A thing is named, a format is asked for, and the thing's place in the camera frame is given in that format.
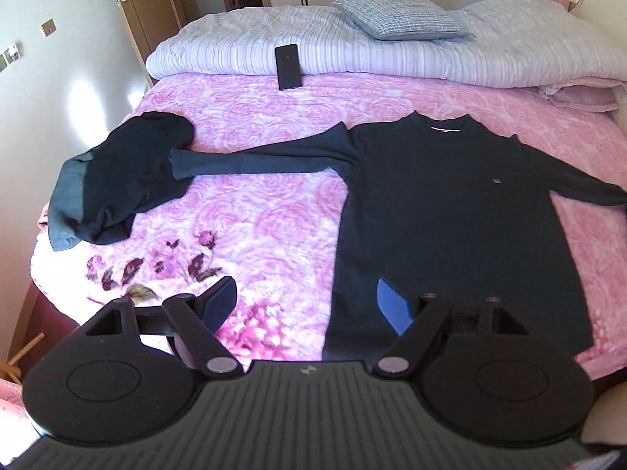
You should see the dark green long-sleeve sweater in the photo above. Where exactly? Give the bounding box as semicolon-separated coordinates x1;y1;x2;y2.
170;114;626;364

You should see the pink floral bed blanket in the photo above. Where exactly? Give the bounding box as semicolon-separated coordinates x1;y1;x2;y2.
31;74;626;363

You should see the dark navy and teal garment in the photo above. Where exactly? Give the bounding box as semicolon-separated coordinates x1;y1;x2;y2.
47;112;194;251

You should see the black phone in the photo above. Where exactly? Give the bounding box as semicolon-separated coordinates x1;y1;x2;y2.
274;43;303;90

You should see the folded pink sheet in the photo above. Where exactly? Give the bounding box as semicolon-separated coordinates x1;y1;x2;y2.
538;78;626;114

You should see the white striped folded duvet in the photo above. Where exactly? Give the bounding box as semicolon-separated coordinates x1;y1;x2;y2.
146;0;626;88

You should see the blue checked pillow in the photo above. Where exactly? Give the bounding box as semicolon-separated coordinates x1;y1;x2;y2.
333;0;472;42

